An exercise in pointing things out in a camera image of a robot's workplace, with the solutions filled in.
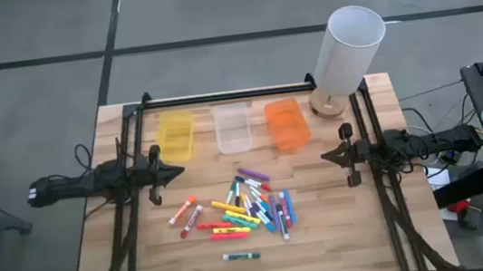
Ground teal highlighter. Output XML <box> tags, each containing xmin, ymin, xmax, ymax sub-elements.
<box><xmin>220</xmin><ymin>210</ymin><xmax>259</xmax><ymax>235</ymax></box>

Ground clear plastic bin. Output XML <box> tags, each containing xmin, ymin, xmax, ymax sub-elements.
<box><xmin>212</xmin><ymin>101</ymin><xmax>256</xmax><ymax>156</ymax></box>

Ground white shade table lamp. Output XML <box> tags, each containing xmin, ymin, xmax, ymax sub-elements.
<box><xmin>298</xmin><ymin>1</ymin><xmax>397</xmax><ymax>122</ymax></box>

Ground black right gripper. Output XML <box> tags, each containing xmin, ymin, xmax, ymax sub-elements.
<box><xmin>317</xmin><ymin>120</ymin><xmax>374</xmax><ymax>190</ymax></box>

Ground yellow fine-tip marker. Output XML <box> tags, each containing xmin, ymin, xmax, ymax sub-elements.
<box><xmin>239</xmin><ymin>191</ymin><xmax>253</xmax><ymax>218</ymax></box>

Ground black cable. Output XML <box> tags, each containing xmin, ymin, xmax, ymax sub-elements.
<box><xmin>72</xmin><ymin>141</ymin><xmax>95</xmax><ymax>174</ymax></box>

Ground magenta Expo marker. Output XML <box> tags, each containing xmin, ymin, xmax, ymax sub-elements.
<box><xmin>277</xmin><ymin>189</ymin><xmax>294</xmax><ymax>230</ymax></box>

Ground red-orange highlighter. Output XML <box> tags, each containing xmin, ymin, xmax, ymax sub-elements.
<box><xmin>195</xmin><ymin>218</ymin><xmax>236</xmax><ymax>233</ymax></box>

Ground pink highlighter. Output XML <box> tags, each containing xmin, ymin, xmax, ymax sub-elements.
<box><xmin>208</xmin><ymin>229</ymin><xmax>249</xmax><ymax>244</ymax></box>

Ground small red object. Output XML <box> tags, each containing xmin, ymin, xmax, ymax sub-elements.
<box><xmin>445</xmin><ymin>198</ymin><xmax>473</xmax><ymax>218</ymax></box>

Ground red Expo marker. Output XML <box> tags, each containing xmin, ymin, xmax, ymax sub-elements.
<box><xmin>176</xmin><ymin>204</ymin><xmax>208</xmax><ymax>240</ymax></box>

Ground black fine-tip marker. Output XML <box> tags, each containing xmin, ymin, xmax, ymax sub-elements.
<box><xmin>232</xmin><ymin>181</ymin><xmax>244</xmax><ymax>208</ymax></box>

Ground orange fine-tip marker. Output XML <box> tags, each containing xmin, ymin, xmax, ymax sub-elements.
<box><xmin>249</xmin><ymin>183</ymin><xmax>270</xmax><ymax>207</ymax></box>

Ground green fine-tip marker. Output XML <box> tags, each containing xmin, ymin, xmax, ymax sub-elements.
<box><xmin>223</xmin><ymin>179</ymin><xmax>240</xmax><ymax>206</ymax></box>

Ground purple highlighter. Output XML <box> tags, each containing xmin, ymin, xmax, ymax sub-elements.
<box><xmin>237</xmin><ymin>164</ymin><xmax>271</xmax><ymax>186</ymax></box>

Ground light blue fine-tip marker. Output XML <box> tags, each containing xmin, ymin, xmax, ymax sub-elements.
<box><xmin>249</xmin><ymin>189</ymin><xmax>271</xmax><ymax>216</ymax></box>
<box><xmin>255</xmin><ymin>208</ymin><xmax>277</xmax><ymax>235</ymax></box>

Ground white papers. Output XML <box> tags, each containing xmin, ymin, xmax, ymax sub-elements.
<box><xmin>426</xmin><ymin>165</ymin><xmax>459</xmax><ymax>224</ymax></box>

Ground orange Expo marker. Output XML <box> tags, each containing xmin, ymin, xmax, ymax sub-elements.
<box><xmin>165</xmin><ymin>194</ymin><xmax>201</xmax><ymax>227</ymax></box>

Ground blue highlighter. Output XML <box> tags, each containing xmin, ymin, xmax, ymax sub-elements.
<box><xmin>281</xmin><ymin>186</ymin><xmax>299</xmax><ymax>226</ymax></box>

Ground yellow translucent plastic bin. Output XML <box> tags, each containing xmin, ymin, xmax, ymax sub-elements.
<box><xmin>152</xmin><ymin>108</ymin><xmax>200</xmax><ymax>166</ymax></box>

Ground yellow highlighter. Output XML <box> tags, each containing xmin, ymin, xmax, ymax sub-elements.
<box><xmin>210</xmin><ymin>196</ymin><xmax>247</xmax><ymax>219</ymax></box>
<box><xmin>225</xmin><ymin>206</ymin><xmax>263</xmax><ymax>229</ymax></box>
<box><xmin>212</xmin><ymin>223</ymin><xmax>253</xmax><ymax>238</ymax></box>

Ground white capped marker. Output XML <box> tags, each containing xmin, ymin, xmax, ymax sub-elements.
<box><xmin>274</xmin><ymin>202</ymin><xmax>291</xmax><ymax>243</ymax></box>

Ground green Expo marker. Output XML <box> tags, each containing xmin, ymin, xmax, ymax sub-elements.
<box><xmin>221</xmin><ymin>249</ymin><xmax>263</xmax><ymax>265</ymax></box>

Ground purple Expo marker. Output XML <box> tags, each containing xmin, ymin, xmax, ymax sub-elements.
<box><xmin>266</xmin><ymin>192</ymin><xmax>283</xmax><ymax>233</ymax></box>

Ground black aluminium table frame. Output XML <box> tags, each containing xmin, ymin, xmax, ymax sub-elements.
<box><xmin>64</xmin><ymin>58</ymin><xmax>457</xmax><ymax>271</ymax></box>

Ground red fine-tip marker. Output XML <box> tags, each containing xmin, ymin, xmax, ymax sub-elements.
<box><xmin>249</xmin><ymin>181</ymin><xmax>274</xmax><ymax>195</ymax></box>

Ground orange translucent plastic bin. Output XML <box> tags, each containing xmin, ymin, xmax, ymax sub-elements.
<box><xmin>262</xmin><ymin>95</ymin><xmax>314</xmax><ymax>155</ymax></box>

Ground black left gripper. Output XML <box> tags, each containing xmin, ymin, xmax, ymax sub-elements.
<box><xmin>135</xmin><ymin>140</ymin><xmax>190</xmax><ymax>208</ymax></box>

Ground purple fine-tip marker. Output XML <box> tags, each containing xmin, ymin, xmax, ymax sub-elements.
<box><xmin>246</xmin><ymin>199</ymin><xmax>264</xmax><ymax>220</ymax></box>

